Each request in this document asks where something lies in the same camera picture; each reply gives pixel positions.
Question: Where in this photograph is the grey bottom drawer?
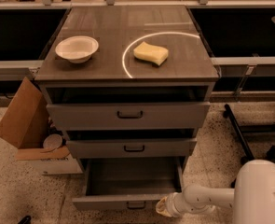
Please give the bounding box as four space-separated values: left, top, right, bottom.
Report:
73 157 183 210

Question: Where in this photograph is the grey drawer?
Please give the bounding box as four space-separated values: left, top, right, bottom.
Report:
47 102 210 131
73 157 183 210
66 138 197 159

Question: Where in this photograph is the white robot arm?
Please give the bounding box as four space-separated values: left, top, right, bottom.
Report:
156 160 275 224

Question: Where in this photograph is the grey middle drawer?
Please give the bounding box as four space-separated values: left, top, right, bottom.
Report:
66 138 197 159

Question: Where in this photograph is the grey top drawer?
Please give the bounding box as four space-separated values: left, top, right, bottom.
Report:
47 102 210 131

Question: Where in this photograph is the grey drawer cabinet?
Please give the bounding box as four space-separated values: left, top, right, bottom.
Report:
34 5 221 173

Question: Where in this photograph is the small bowl in box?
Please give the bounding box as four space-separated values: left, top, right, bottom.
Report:
43 133 62 150

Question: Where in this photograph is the black object bottom left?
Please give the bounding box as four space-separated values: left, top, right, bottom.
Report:
18 216 32 224

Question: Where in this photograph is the yellow sponge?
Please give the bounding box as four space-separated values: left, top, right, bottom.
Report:
133 42 169 65

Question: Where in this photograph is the open cardboard box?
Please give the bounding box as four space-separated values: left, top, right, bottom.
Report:
0 77 82 175

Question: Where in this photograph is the white bowl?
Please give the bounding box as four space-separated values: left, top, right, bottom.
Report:
55 35 99 63

